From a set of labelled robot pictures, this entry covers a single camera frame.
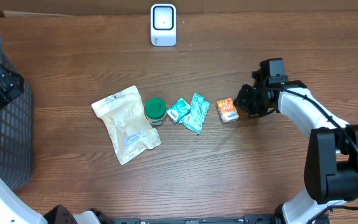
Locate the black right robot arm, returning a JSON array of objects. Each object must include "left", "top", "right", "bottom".
[{"left": 234, "top": 58, "right": 358, "bottom": 224}]

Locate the small teal tissue pack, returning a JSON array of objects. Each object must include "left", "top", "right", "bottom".
[{"left": 167, "top": 98, "right": 191, "bottom": 123}]

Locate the brown cardboard backboard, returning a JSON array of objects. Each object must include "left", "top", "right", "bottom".
[{"left": 0, "top": 0, "right": 358, "bottom": 17}]

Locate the grey plastic mesh basket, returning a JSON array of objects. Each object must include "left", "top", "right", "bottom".
[{"left": 0, "top": 38, "right": 34, "bottom": 189}]

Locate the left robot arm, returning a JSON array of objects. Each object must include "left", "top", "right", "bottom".
[{"left": 0, "top": 63, "right": 112, "bottom": 224}]

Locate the beige nut snack bag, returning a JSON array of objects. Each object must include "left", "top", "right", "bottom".
[{"left": 92, "top": 85, "right": 161, "bottom": 165}]

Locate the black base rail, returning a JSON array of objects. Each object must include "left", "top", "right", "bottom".
[{"left": 110, "top": 214, "right": 281, "bottom": 224}]

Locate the green cap white bottle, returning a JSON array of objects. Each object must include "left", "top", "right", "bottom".
[{"left": 144, "top": 98, "right": 167, "bottom": 126}]

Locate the teal wet wipes pack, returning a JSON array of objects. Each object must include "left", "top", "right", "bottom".
[{"left": 179, "top": 92, "right": 210, "bottom": 134}]

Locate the white barcode scanner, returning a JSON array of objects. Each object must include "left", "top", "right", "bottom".
[{"left": 150, "top": 3, "right": 177, "bottom": 47}]

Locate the orange snack packet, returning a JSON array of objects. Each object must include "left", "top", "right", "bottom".
[{"left": 216, "top": 98, "right": 239, "bottom": 123}]

